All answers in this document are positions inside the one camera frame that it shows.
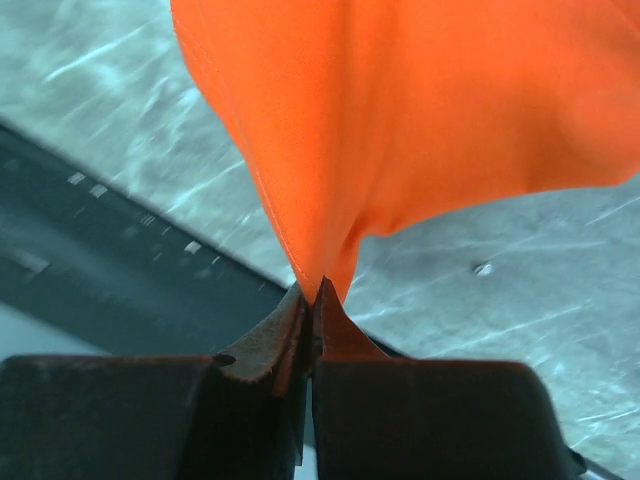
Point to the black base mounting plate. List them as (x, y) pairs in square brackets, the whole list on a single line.
[(88, 260)]

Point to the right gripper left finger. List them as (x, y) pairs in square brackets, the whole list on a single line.
[(237, 414)]

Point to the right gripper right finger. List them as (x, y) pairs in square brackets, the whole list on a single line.
[(382, 417)]

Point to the orange t shirt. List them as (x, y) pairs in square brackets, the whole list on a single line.
[(363, 118)]

